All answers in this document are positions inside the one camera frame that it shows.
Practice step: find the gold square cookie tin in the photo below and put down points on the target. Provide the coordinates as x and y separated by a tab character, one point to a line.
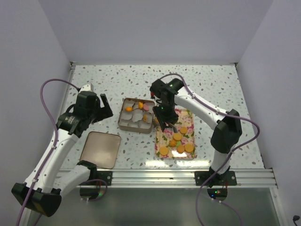
133	121

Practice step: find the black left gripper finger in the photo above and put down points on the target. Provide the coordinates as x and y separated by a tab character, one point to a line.
103	101
103	113

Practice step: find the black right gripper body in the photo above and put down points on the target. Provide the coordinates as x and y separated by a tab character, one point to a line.
166	112

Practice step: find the gold square tin lid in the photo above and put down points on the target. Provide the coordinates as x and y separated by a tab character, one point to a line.
101	149

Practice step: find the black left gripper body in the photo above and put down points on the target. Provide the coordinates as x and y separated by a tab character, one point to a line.
93	112

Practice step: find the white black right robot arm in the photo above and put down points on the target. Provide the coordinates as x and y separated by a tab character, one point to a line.
226	125

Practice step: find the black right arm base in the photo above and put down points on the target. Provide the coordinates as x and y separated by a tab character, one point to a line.
228	178

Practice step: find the round sandwich cookie front left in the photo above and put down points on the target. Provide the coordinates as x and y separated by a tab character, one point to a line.
163	151

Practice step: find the floral rectangular tray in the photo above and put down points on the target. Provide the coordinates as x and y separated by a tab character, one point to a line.
185	119

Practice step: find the aluminium frame rail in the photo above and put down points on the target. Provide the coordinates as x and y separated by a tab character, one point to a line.
136	165

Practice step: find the orange flower cookie front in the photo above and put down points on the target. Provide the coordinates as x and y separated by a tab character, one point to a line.
172	143

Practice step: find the pink round cookie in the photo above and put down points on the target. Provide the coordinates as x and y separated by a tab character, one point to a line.
146	107

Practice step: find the round sandwich cookie top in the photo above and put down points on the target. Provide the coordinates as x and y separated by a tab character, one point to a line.
128	109

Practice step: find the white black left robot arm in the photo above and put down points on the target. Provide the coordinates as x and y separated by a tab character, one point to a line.
41	191

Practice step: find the round sandwich cookie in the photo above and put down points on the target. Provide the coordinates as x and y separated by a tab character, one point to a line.
177	136
189	147
128	109
163	151
183	130

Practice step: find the round sandwich cookie middle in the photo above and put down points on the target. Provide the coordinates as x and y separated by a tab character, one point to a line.
177	136

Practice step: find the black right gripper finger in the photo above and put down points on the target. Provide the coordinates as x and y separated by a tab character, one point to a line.
170	125
162	125

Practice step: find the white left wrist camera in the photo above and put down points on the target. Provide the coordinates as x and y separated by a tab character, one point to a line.
87	87

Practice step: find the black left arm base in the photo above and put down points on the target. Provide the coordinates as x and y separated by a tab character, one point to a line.
101	176

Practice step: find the round sandwich cookie front right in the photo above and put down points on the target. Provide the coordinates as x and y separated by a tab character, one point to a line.
189	147

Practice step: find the metal serving tongs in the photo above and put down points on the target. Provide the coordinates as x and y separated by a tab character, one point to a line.
156	124

